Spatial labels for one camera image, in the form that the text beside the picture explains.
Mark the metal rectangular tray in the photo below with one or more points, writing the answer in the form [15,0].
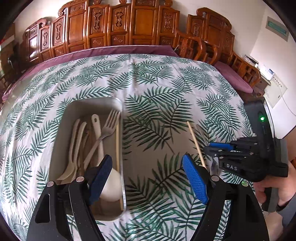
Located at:
[83,109]

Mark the white spoon with holed handle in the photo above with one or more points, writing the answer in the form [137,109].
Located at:
[112,190]

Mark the purple seat cushion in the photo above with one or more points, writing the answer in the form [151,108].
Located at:
[115,52]

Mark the wooden armchair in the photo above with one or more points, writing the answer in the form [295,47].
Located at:
[215,32]

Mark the wooden chopstick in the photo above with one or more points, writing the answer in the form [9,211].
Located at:
[117,135]
[196,144]

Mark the person's right hand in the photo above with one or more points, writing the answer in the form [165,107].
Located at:
[285,186]

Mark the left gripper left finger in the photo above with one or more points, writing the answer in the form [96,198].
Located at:
[49,219]

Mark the grey sleeve forearm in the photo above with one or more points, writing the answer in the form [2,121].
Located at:
[287,211]

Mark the green wall sign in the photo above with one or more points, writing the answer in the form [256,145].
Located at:
[277,28]

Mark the green leaf print tablecloth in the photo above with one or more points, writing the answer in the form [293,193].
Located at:
[161,96]

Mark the white wall electrical box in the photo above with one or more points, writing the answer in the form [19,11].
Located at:
[274,91]

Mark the silver metal fork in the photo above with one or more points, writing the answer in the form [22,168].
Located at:
[107,130]

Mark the carved wooden bench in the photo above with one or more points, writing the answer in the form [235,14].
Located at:
[89,24]

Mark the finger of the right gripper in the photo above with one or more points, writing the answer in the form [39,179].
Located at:
[226,154]
[244,144]

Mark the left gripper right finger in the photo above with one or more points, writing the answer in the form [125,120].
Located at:
[245,220]

